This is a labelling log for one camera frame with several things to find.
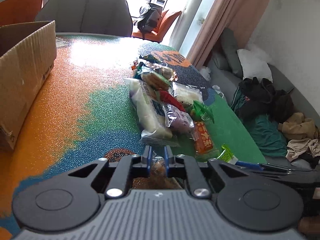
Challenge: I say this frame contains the brown snack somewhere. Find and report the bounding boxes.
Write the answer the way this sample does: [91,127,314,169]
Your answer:
[132,156,183,190]

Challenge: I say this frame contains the purple white snack pack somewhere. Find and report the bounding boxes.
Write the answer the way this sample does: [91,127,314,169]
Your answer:
[163,103,195,139]

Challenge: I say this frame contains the orange snack pack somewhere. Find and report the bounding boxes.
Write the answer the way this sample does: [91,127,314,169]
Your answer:
[194,121,220,162]

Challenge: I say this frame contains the white rice cake pack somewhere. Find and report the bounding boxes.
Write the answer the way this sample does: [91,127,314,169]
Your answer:
[125,78,179,147]

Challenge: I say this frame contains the green snack pouch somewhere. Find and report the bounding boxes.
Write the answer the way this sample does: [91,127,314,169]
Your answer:
[190,100,214,122]

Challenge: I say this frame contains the long biscuit pack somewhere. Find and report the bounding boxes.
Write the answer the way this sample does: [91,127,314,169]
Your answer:
[140,71,171,91]

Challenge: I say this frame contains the green sheet on sofa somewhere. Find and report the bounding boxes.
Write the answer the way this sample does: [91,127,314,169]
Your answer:
[231,87,287,158]

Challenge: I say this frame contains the red snack packet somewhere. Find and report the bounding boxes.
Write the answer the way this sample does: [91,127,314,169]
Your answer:
[158,90,185,112]

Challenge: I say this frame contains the beige clothes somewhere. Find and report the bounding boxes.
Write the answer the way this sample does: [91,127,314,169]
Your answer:
[278,112,319,162]

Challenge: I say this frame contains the lime green small packet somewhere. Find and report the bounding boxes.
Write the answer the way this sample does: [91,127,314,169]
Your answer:
[217,144,239,165]

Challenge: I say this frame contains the clear white cracker pack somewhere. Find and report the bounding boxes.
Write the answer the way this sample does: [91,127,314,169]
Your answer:
[172,82,203,106]

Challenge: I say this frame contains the colourful cat table mat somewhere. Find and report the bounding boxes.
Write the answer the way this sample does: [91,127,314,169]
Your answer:
[1,34,265,239]

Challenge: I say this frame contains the black clothes pile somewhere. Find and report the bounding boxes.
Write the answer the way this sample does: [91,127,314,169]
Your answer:
[238,77,295,123]

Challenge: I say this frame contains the grey sofa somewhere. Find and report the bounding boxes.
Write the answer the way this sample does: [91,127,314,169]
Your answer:
[207,53,319,167]

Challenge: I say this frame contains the white pillow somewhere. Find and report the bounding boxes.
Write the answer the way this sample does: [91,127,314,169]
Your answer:
[237,49,273,82]

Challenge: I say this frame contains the grey sofa cushion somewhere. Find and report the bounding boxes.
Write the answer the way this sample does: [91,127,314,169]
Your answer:
[220,28,243,79]

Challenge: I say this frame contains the orange chair by window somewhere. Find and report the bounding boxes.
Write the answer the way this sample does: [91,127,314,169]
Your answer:
[131,10,182,43]

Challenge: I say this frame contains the grey black backpack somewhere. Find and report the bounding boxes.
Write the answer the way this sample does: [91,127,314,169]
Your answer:
[137,3,163,33]

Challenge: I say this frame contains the grey upholstered chair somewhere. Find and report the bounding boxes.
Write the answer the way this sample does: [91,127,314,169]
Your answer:
[35,0,133,37]

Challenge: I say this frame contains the brown cardboard box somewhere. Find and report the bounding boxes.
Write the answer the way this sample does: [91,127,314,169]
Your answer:
[0,21,57,152]

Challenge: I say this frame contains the pink curtain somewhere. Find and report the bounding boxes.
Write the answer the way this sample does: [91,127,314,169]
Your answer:
[187,0,270,68]

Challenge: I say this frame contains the orange chair near wall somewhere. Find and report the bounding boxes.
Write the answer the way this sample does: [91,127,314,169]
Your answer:
[0,0,43,26]

